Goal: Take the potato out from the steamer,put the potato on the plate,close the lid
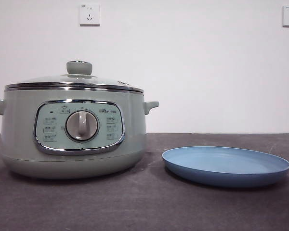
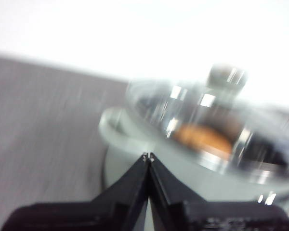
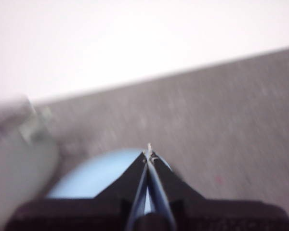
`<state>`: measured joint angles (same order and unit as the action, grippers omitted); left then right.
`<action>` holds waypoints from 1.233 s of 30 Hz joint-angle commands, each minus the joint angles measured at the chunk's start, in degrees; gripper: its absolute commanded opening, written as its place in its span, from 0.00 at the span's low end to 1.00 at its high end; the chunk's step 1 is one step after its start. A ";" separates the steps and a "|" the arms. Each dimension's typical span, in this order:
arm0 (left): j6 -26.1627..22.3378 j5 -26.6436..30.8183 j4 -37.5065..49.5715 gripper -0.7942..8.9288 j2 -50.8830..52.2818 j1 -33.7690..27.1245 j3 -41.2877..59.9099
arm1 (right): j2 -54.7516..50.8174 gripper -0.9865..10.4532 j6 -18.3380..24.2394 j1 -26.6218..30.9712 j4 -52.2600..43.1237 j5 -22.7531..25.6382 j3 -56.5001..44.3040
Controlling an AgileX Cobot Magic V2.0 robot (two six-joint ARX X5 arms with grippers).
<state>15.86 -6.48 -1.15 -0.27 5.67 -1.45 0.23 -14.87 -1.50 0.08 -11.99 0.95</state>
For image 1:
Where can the glass lid with green knob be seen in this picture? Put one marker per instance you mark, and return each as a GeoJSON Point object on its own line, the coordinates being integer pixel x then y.
{"type": "Point", "coordinates": [79, 67]}

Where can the blue round plate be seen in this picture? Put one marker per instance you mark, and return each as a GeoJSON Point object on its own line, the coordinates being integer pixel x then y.
{"type": "Point", "coordinates": [219, 163]}

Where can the pale green electric steamer pot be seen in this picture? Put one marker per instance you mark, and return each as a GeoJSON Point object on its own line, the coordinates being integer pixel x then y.
{"type": "Point", "coordinates": [19, 132]}

